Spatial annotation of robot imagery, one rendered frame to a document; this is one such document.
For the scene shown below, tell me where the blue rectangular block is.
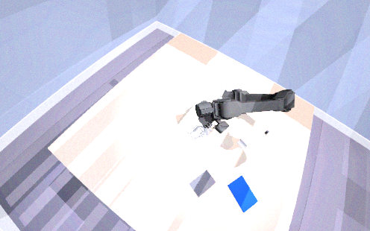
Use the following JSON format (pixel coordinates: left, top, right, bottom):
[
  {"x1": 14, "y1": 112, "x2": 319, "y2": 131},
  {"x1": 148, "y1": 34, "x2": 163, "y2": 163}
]
[{"x1": 228, "y1": 175, "x2": 258, "y2": 213}]

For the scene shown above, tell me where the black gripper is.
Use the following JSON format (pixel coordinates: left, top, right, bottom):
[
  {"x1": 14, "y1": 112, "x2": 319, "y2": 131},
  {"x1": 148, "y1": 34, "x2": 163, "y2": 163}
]
[{"x1": 200, "y1": 100, "x2": 229, "y2": 134}]

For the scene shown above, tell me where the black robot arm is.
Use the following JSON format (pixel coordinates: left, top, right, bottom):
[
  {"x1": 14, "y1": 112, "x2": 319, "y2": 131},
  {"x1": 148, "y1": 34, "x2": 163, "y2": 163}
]
[{"x1": 195, "y1": 89, "x2": 295, "y2": 129}]

